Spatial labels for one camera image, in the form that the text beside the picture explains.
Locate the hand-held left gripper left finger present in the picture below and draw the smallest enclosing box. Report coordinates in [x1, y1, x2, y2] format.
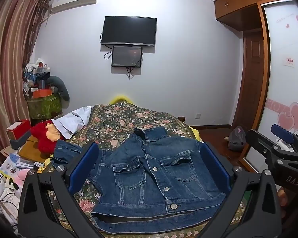
[17, 142, 107, 238]

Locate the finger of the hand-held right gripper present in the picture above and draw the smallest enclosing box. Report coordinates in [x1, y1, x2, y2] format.
[271, 123, 298, 158]
[246, 128, 295, 169]

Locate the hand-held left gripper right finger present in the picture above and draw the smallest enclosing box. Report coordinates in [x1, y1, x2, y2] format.
[200, 142, 283, 238]

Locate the blue denim jacket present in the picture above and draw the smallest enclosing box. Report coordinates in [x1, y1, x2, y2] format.
[51, 126, 226, 235]

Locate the pile of clothes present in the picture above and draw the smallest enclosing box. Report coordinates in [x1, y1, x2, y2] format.
[22, 58, 51, 97]

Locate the person's right hand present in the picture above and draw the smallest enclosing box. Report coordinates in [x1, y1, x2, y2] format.
[278, 187, 289, 219]

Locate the grey bag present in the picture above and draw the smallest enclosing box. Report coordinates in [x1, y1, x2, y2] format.
[228, 126, 247, 151]

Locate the yellow bed sheet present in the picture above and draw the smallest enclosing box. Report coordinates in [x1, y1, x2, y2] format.
[189, 126, 204, 143]

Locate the white garment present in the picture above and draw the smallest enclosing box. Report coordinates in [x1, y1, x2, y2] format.
[52, 106, 94, 140]

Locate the red plush toy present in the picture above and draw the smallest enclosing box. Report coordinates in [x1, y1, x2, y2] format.
[30, 119, 65, 153]

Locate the brown wooden board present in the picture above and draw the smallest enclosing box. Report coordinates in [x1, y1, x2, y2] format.
[18, 135, 55, 163]

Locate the floral bedspread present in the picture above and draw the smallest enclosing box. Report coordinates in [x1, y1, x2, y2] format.
[43, 102, 246, 238]

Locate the pink plush toy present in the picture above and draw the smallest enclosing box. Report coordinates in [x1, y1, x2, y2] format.
[17, 169, 34, 186]

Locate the green floral box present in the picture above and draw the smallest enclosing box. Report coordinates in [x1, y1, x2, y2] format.
[27, 95, 62, 119]

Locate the yellow pillow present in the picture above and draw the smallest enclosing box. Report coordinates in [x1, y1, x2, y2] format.
[109, 94, 134, 105]

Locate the red box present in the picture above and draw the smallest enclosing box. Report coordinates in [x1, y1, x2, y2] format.
[6, 119, 31, 140]

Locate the grey neck pillow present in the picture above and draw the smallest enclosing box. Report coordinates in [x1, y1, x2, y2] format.
[46, 76, 70, 109]

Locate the orange box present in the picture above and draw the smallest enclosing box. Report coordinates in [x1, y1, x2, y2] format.
[32, 88, 52, 99]

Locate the striped brown curtain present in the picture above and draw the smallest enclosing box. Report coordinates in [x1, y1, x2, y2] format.
[0, 0, 50, 164]

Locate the wooden overhead cabinet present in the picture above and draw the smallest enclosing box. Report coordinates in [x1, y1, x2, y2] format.
[214, 0, 291, 31]

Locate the black monitor cable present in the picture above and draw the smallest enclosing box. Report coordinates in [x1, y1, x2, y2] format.
[125, 67, 136, 81]

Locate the small wall monitor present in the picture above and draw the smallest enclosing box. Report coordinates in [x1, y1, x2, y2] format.
[111, 45, 143, 68]

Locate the wall-mounted television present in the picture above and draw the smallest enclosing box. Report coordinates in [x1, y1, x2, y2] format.
[101, 16, 157, 47]

